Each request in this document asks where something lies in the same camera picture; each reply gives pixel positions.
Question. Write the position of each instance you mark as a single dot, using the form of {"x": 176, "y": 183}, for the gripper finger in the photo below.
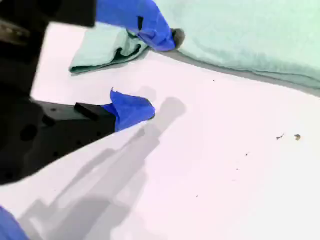
{"x": 130, "y": 110}
{"x": 150, "y": 22}

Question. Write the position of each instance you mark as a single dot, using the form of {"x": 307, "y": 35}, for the pale green T-shirt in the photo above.
{"x": 237, "y": 32}

